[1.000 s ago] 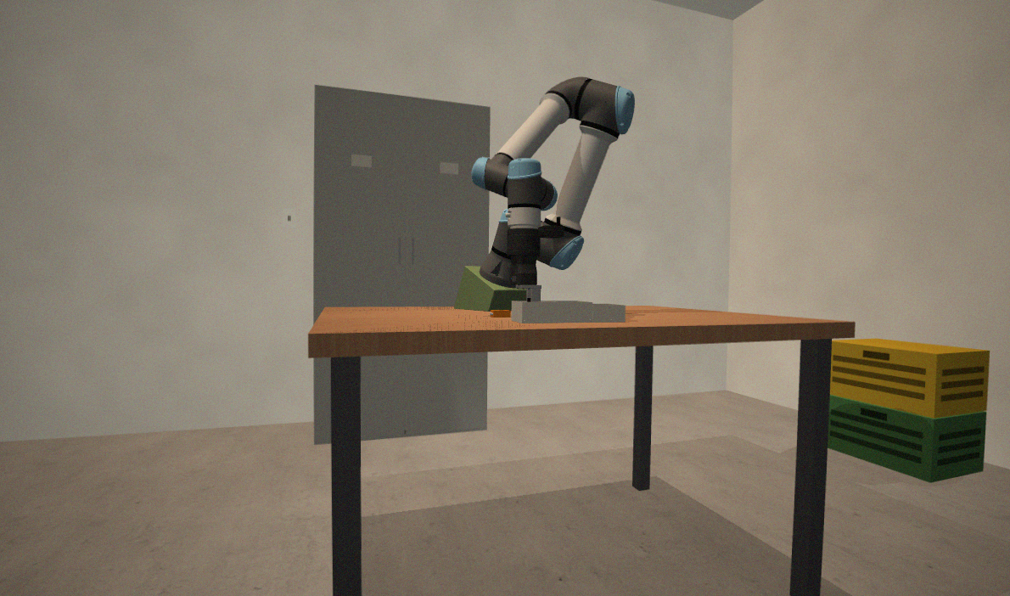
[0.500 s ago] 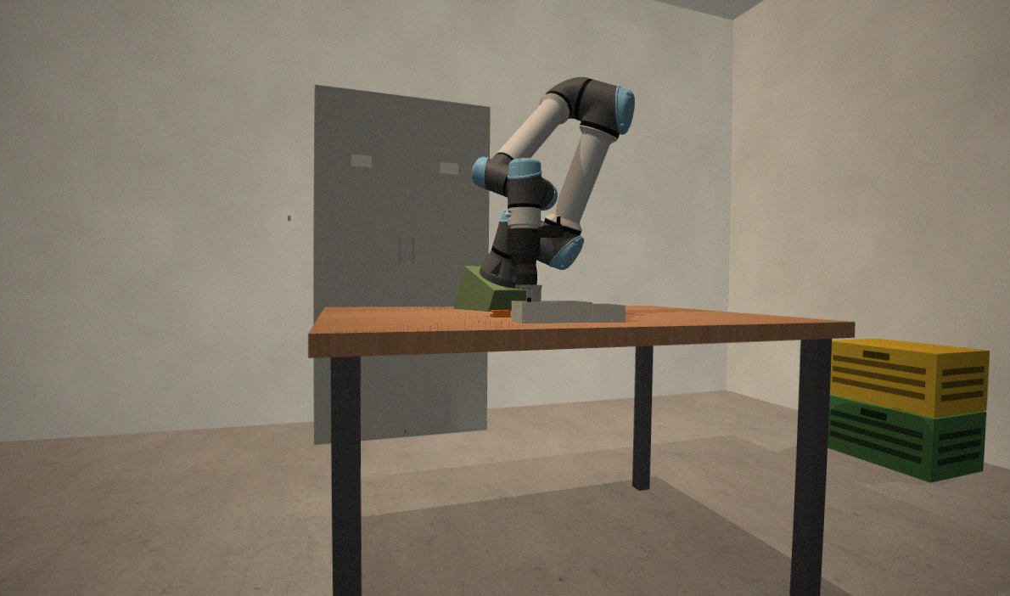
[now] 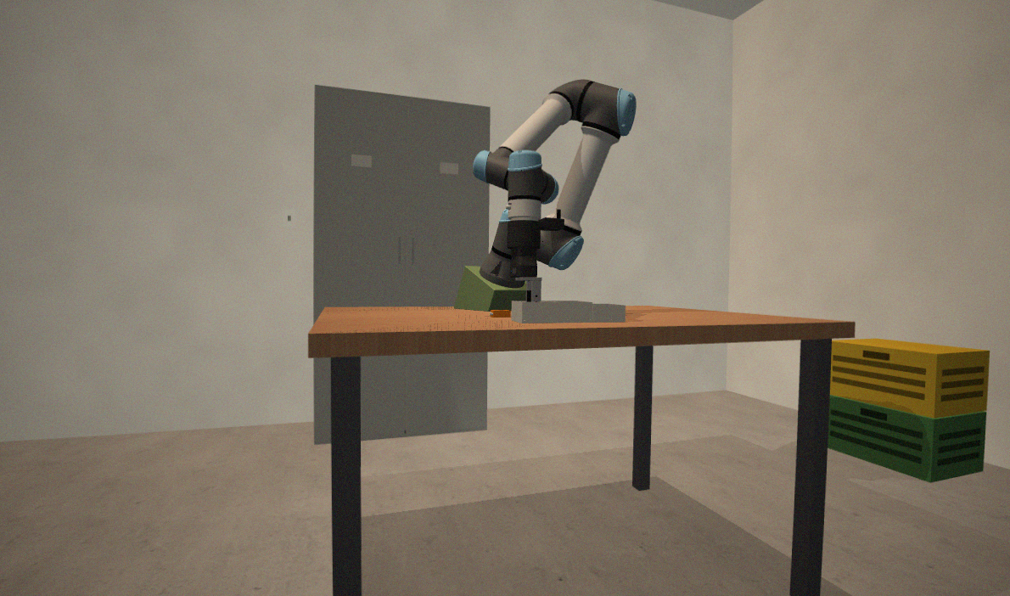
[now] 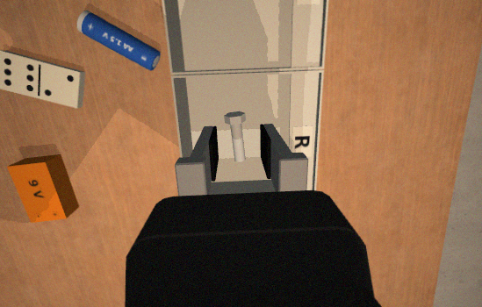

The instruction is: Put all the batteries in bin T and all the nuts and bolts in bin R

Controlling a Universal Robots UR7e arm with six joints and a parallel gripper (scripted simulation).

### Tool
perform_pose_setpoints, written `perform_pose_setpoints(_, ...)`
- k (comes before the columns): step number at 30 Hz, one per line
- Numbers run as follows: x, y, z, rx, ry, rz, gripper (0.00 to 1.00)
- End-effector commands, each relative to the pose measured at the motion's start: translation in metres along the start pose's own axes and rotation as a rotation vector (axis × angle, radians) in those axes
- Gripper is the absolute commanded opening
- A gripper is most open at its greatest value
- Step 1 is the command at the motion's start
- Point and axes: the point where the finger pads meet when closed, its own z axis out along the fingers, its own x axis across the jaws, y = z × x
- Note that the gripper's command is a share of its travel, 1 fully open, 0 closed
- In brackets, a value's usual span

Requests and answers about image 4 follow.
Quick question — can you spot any beige domino tile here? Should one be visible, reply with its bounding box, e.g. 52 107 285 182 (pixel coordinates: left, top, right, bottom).
0 50 85 108

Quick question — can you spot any blue aa battery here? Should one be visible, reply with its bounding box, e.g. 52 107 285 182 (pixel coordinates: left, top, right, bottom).
76 11 161 71

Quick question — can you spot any orange battery block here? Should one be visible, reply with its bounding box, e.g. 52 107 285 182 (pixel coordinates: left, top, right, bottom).
7 154 79 223

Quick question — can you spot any grey hex-head bolt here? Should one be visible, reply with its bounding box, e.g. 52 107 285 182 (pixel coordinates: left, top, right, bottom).
224 111 246 162

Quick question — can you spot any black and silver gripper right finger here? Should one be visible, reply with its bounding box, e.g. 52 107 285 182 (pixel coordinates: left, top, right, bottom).
260 124 308 192

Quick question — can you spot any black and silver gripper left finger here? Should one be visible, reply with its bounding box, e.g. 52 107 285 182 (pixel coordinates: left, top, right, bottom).
175 126 219 196

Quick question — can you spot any beige three-compartment bin rack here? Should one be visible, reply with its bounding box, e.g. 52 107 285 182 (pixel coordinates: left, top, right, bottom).
162 0 329 195

